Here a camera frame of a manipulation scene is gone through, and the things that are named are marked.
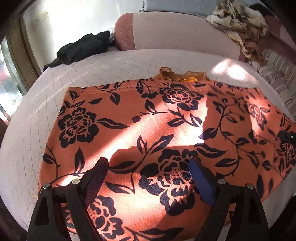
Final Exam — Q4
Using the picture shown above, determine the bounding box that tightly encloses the stained glass window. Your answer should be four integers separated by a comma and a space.
0, 38, 27, 124

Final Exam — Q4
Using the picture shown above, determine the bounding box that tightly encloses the black garment pile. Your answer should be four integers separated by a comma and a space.
43, 31, 110, 71

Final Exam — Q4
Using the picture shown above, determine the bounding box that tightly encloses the striped floral bedding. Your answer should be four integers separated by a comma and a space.
247, 49, 296, 117

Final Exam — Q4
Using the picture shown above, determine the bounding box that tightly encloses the grey pillow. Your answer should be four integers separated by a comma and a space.
140, 0, 221, 17

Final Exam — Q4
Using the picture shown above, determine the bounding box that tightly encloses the pink rolled bolster quilt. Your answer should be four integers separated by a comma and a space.
114, 11, 246, 62

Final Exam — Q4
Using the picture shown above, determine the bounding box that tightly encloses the orange floral long-sleeve shirt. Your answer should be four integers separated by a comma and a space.
39, 69, 295, 240

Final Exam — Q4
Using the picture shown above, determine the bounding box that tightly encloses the brown cream patterned blanket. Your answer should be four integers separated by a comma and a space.
206, 1, 268, 66

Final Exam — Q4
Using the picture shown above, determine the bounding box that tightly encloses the quilted pink bed cover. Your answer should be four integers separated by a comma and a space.
1, 49, 285, 230

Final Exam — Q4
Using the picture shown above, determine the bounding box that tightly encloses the brown wooden window frame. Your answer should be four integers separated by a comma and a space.
6, 16, 42, 91

